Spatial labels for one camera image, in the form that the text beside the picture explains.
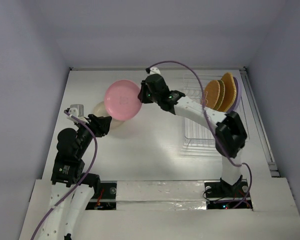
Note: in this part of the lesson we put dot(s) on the cream plate with bear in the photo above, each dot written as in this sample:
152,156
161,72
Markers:
100,111

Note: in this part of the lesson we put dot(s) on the pink round plate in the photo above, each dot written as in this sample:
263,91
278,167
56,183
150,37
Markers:
121,100

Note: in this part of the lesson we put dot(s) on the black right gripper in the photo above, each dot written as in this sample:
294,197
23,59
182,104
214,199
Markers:
145,91

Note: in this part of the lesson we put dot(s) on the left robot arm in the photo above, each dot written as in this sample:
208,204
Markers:
71,187

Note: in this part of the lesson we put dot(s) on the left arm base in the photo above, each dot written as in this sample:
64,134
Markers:
105,199

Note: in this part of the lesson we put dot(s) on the white foil covered board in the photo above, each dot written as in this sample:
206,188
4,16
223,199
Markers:
160,195

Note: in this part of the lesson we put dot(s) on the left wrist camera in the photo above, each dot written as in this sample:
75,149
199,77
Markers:
75,113

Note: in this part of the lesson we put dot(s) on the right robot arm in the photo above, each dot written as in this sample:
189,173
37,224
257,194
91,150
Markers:
227,128

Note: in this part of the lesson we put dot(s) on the round woven orange plate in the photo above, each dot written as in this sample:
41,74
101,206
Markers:
212,93

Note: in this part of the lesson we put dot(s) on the square woven orange tray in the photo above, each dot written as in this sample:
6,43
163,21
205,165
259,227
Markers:
230,92

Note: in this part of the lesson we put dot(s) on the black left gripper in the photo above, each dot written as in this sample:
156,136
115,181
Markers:
100,124

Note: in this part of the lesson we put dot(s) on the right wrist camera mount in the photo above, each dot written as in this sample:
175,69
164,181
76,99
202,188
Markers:
153,70

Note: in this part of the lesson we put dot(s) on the green rimmed woven plate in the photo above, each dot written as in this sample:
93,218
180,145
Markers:
221,95

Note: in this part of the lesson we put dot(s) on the purple plate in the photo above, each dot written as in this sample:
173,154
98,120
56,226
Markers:
238,96

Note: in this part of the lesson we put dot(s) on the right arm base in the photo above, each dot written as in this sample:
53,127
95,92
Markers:
219,198

